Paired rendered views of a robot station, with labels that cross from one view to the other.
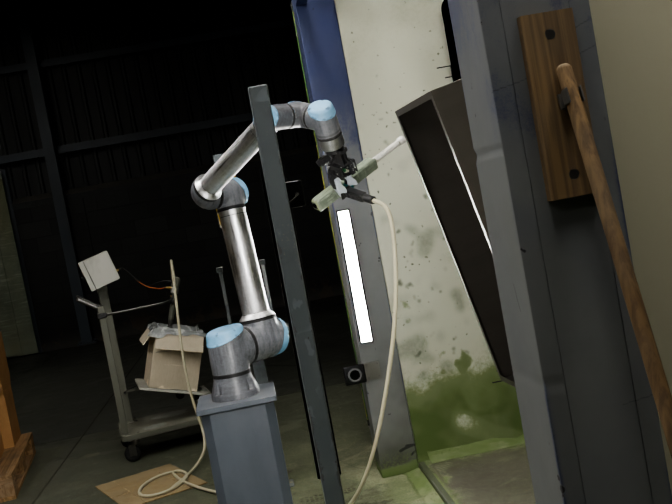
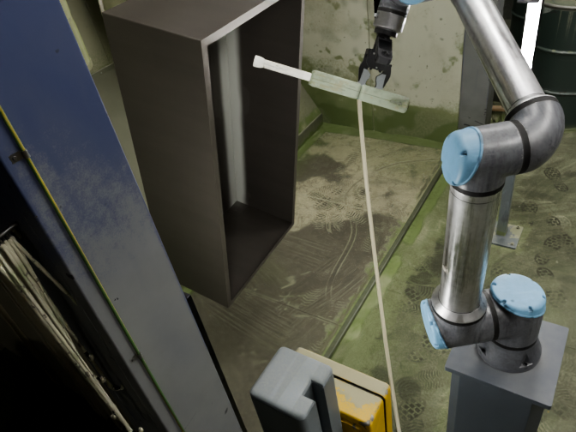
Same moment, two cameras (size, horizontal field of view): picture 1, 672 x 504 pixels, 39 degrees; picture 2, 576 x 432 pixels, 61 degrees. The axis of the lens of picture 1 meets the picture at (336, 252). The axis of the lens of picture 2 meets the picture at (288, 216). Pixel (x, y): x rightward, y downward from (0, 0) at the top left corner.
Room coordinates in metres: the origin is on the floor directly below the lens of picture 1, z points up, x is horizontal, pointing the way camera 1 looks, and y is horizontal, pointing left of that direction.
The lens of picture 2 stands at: (4.71, 0.67, 2.03)
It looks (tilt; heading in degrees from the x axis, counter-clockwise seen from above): 38 degrees down; 224
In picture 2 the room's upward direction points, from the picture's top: 11 degrees counter-clockwise
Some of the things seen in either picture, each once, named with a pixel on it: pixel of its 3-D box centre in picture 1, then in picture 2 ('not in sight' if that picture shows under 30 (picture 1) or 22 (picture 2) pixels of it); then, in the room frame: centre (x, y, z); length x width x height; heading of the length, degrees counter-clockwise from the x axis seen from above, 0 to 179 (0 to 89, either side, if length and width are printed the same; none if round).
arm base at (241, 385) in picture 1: (233, 383); (509, 337); (3.65, 0.49, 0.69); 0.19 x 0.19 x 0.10
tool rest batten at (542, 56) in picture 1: (559, 105); not in sight; (1.48, -0.39, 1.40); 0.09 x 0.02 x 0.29; 95
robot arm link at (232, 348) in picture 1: (229, 348); (512, 309); (3.66, 0.48, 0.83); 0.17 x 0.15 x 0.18; 132
